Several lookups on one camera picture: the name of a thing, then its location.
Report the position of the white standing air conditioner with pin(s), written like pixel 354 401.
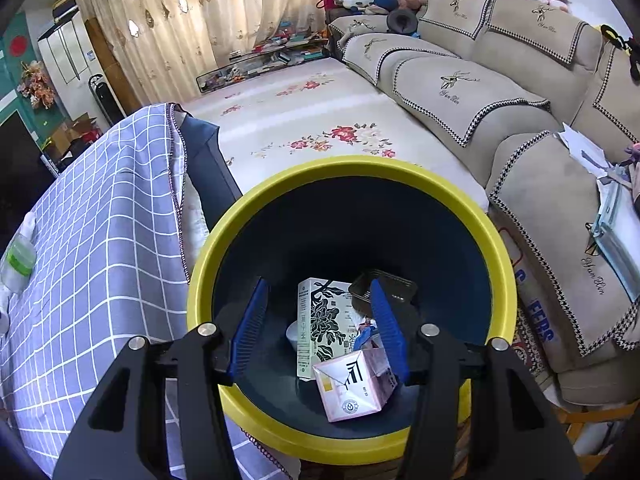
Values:
pixel 67 47

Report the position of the black flat television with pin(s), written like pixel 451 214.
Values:
pixel 20 160

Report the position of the printed woven sack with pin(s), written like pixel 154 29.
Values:
pixel 530 310

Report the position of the pink carton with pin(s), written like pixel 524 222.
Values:
pixel 350 385

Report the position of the hanging flower decoration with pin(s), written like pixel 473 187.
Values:
pixel 36 85

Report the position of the black tower fan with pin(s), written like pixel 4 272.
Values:
pixel 107 97

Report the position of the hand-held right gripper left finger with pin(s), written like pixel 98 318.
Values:
pixel 247 330

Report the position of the glass coffee table with clutter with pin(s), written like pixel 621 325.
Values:
pixel 265 57

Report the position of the black yellow plush toy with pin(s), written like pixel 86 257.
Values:
pixel 622 45

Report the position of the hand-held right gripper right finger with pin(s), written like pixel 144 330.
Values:
pixel 387 330

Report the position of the stack of papers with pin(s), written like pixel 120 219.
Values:
pixel 617 240

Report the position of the beige sofa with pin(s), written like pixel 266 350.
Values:
pixel 500 110

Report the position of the open cardboard boxes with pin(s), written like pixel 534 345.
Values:
pixel 75 135

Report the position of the green floral carton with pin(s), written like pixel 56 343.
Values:
pixel 320 325

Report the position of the dark round cushion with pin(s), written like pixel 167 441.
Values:
pixel 402 21

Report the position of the green white plastic jar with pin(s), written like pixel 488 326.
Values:
pixel 17 265

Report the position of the blue wrapper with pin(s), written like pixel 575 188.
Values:
pixel 365 334

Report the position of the white floral mat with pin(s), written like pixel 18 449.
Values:
pixel 325 110

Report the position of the beige patterned curtain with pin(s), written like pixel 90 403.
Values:
pixel 200 20

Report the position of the dark blue sheet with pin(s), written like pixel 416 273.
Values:
pixel 210 160

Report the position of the dark plastic tray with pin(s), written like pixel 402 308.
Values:
pixel 402 290

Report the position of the yellow trash bin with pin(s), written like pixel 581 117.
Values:
pixel 350 210

